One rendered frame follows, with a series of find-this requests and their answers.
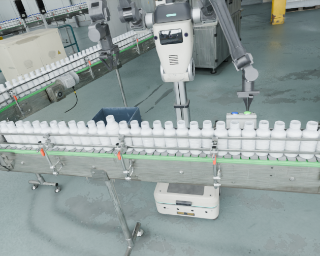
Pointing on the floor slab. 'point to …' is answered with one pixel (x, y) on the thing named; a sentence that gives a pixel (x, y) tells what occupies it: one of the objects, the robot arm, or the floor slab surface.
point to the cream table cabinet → (28, 52)
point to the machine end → (213, 37)
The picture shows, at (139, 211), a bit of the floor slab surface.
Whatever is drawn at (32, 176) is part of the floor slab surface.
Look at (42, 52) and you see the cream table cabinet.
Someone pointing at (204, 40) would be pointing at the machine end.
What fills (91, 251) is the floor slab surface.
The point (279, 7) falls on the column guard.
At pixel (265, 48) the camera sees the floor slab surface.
